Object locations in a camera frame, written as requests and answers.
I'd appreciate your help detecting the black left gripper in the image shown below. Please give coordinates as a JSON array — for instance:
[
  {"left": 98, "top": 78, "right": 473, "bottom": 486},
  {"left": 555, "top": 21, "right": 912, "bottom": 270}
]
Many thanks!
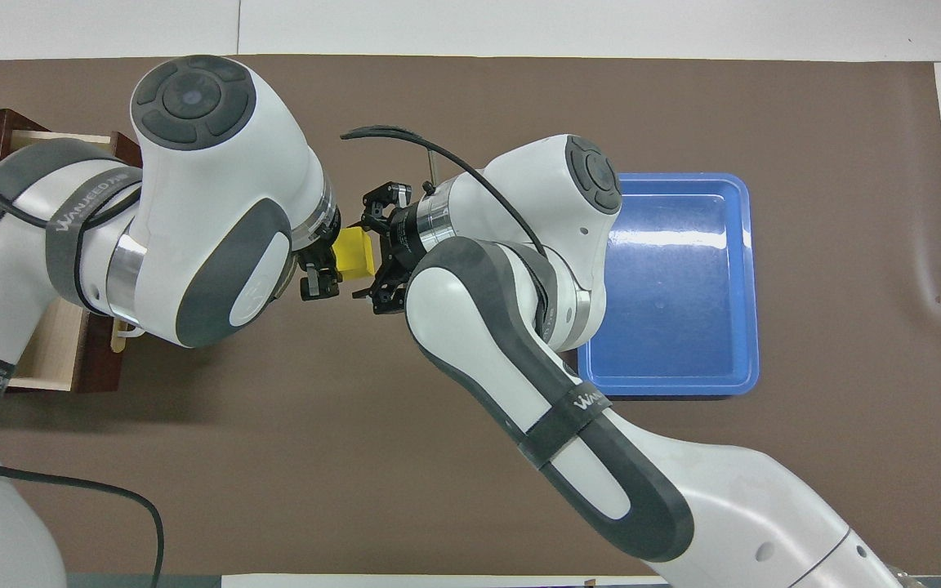
[{"left": 297, "top": 214, "right": 344, "bottom": 301}]

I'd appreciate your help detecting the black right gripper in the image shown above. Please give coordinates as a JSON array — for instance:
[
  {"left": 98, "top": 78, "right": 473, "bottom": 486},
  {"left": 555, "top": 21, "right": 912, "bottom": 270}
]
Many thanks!
[{"left": 352, "top": 181, "right": 421, "bottom": 315}]

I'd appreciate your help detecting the yellow cube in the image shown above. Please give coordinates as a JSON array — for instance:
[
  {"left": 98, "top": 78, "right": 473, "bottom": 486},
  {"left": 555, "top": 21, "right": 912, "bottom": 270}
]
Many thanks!
[{"left": 332, "top": 227, "right": 377, "bottom": 280}]

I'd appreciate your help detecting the wooden drawer with white handle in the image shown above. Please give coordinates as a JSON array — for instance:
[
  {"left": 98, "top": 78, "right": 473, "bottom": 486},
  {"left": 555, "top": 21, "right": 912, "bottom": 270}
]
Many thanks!
[{"left": 9, "top": 129, "right": 146, "bottom": 394}]

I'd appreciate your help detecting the brown table mat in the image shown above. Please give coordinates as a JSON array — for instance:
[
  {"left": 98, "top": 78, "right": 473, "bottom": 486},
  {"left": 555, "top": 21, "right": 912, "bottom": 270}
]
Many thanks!
[{"left": 0, "top": 54, "right": 941, "bottom": 577}]

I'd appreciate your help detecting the blue plastic tray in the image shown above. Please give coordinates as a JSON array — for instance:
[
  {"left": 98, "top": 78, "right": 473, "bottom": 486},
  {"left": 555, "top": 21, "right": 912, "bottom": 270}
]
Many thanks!
[{"left": 577, "top": 172, "right": 760, "bottom": 398}]

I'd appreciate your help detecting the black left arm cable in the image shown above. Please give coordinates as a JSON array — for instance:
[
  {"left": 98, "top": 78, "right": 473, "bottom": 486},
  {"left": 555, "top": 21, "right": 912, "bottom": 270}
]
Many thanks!
[{"left": 0, "top": 162, "right": 166, "bottom": 588}]

